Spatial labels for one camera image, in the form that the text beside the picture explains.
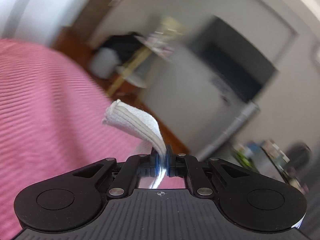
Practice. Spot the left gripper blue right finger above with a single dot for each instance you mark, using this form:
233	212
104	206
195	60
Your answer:
190	169

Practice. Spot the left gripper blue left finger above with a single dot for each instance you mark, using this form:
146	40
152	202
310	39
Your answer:
138	171

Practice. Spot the white ribbed knit sweater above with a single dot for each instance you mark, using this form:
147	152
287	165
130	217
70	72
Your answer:
141	125

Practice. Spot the white round pouf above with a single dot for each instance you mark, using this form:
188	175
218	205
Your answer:
103	63

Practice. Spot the black garment on stand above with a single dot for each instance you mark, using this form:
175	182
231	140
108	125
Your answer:
124	45

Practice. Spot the yellow legged round shelf stand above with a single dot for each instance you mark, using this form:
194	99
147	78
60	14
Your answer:
157	43

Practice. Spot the brown wooden door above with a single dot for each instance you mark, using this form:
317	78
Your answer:
73	40

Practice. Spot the pink corduroy bed cover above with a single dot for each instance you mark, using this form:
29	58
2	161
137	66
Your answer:
52	122

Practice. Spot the wall mounted black television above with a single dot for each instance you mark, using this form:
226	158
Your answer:
236	60

